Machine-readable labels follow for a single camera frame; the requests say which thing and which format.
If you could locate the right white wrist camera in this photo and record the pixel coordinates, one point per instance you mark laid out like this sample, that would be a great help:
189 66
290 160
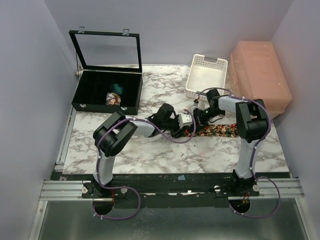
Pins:
199 104

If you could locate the black mounting rail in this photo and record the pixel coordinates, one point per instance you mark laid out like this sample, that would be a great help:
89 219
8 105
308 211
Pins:
177 190

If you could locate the aluminium extrusion rail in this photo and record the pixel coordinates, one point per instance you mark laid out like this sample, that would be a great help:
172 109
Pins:
61 190

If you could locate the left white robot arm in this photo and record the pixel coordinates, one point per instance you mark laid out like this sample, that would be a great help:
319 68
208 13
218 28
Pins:
114 133

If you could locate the rolled patterned tie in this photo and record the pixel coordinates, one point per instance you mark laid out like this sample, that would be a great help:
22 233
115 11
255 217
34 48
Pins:
113 99

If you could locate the white plastic basket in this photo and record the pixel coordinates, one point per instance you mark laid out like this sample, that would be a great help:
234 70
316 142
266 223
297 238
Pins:
205 72

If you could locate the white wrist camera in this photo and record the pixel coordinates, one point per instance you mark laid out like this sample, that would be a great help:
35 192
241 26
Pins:
185 119
199 104

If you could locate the rolled teal tie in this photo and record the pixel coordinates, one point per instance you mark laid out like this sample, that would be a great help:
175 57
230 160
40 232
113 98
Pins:
117 89

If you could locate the black display box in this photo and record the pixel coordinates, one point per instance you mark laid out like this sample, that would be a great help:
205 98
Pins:
107 58

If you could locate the colourful patterned necktie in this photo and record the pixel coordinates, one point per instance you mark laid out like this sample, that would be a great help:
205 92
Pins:
218 130

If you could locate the pink plastic storage box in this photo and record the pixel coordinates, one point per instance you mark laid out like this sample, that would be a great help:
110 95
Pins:
255 73

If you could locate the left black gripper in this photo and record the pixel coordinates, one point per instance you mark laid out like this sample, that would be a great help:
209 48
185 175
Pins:
179 132

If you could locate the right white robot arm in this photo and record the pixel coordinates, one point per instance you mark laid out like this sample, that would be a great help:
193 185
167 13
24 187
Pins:
253 124

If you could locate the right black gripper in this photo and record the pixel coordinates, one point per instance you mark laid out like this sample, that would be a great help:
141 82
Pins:
198 116

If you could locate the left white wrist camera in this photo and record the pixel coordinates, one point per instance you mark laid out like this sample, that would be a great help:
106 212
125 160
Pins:
185 119

